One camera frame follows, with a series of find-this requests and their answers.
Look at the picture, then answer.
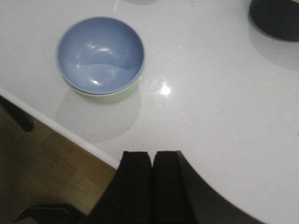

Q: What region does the dark blue saucepan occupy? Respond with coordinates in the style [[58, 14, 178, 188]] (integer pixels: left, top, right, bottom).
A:
[[249, 0, 299, 42]]

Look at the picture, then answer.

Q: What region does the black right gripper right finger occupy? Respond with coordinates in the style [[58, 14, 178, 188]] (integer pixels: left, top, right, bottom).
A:
[[153, 151, 260, 224]]

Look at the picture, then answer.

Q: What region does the green plastic bowl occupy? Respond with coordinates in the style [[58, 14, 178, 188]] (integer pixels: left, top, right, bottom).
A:
[[65, 66, 143, 103]]

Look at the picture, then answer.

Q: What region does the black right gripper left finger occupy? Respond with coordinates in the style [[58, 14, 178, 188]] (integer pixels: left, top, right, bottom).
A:
[[90, 152, 152, 224]]

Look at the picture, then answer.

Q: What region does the blue plastic bowl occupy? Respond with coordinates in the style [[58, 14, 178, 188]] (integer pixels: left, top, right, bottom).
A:
[[56, 17, 145, 96]]

